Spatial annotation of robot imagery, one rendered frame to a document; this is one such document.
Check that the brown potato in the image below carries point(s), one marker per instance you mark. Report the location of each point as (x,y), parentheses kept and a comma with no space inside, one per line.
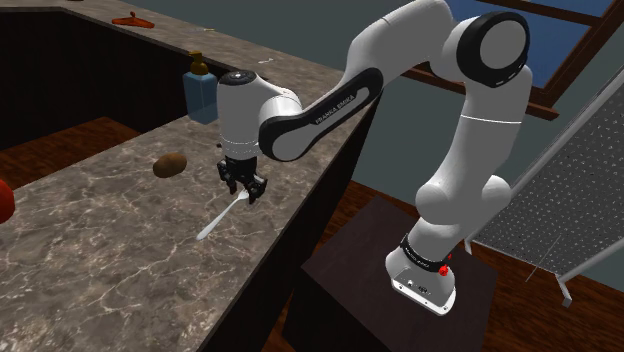
(169,164)

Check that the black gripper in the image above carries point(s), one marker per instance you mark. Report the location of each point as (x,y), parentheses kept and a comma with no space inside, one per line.
(238,167)

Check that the blue soap dispenser bottle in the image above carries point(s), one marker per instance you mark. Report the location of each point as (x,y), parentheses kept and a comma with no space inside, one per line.
(201,92)

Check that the orange flat tool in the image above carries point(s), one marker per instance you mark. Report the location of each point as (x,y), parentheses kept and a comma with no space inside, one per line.
(132,21)

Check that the dark robot stand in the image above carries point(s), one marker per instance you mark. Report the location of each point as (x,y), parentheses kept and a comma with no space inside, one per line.
(385,287)

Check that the grey perforated metal rack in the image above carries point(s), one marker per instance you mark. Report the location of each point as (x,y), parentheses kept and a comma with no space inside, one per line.
(560,195)

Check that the red round object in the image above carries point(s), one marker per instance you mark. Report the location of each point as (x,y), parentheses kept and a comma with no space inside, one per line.
(5,202)

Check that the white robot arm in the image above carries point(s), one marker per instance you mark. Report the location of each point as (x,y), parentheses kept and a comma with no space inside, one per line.
(463,161)

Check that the brown framed window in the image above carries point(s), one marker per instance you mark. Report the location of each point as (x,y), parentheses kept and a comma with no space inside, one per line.
(546,58)

